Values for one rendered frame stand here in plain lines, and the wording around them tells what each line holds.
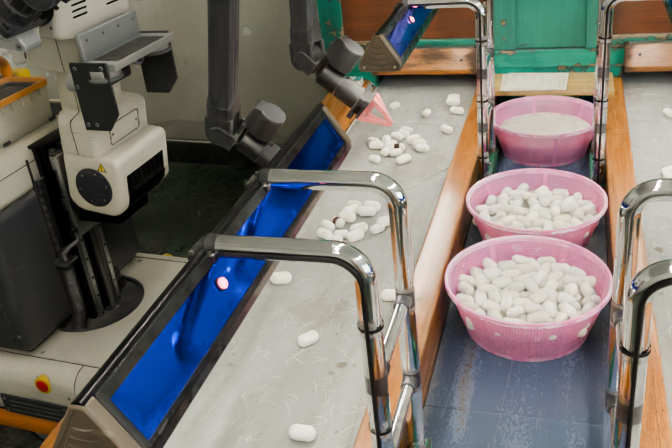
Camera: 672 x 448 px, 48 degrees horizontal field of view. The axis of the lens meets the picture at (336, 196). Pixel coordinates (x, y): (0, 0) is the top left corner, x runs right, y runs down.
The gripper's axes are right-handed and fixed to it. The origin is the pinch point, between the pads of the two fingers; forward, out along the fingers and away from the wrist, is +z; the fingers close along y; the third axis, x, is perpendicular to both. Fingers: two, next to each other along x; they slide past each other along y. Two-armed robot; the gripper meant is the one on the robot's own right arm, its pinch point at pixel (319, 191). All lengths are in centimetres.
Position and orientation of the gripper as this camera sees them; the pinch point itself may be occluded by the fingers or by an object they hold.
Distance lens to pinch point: 162.9
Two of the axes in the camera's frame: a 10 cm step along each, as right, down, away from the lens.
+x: -5.1, 6.7, 5.4
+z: 8.1, 5.8, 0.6
